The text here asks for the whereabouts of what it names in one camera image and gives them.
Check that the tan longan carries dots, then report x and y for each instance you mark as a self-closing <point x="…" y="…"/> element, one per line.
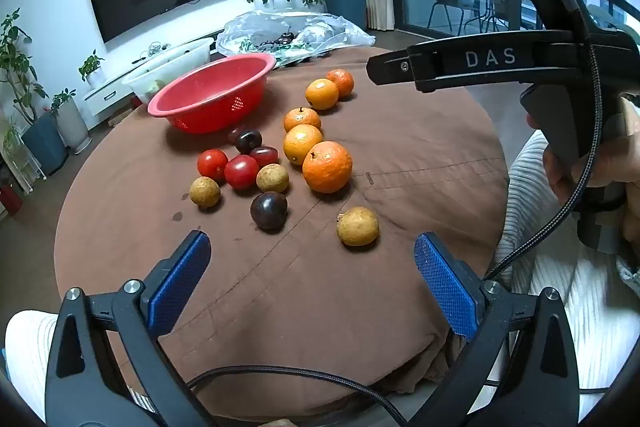
<point x="205" y="192"/>
<point x="357" y="226"/>
<point x="272" y="178"/>

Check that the person's white ribbed sweater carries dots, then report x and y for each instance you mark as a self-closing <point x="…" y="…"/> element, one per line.
<point x="550" y="307"/>

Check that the white plastic bowl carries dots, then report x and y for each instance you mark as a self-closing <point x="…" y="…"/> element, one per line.
<point x="150" y="74"/>

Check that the clear plastic bag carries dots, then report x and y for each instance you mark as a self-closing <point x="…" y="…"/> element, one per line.
<point x="330" y="29"/>

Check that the large orange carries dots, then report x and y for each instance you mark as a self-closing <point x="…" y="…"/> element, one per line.
<point x="327" y="167"/>

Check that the dark outdoor chair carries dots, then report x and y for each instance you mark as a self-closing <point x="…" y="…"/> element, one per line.
<point x="450" y="2"/>

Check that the person's right hand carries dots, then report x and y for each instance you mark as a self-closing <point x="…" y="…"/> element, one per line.
<point x="620" y="162"/>

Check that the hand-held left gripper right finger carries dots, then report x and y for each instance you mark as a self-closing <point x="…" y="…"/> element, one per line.
<point x="445" y="282"/>

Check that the red bin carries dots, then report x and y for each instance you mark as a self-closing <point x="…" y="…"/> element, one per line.
<point x="10" y="202"/>

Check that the plant in white ribbed pot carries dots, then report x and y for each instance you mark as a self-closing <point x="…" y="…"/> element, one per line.
<point x="70" y="122"/>

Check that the dark red cherry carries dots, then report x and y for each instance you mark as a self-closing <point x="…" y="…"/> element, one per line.
<point x="249" y="141"/>
<point x="269" y="211"/>

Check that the person's white trouser leg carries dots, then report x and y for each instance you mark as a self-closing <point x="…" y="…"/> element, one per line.
<point x="27" y="357"/>

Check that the round red tomato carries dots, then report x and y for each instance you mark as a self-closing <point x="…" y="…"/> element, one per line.
<point x="212" y="164"/>
<point x="241" y="172"/>

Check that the dark red grape tomato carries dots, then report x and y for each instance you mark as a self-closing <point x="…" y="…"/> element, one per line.
<point x="264" y="155"/>

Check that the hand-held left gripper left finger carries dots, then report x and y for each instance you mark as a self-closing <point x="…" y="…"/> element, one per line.
<point x="180" y="282"/>

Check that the bushy tree plant blue pot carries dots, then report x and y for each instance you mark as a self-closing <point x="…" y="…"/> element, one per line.
<point x="45" y="142"/>

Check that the red plastic colander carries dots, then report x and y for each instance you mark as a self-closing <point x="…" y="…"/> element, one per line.
<point x="210" y="92"/>

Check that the white television cabinet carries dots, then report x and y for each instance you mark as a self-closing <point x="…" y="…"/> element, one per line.
<point x="107" y="94"/>

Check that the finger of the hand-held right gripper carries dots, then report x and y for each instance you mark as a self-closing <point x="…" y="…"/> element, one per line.
<point x="395" y="67"/>

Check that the pile of bagged cherries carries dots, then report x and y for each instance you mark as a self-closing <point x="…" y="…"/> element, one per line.
<point x="280" y="39"/>

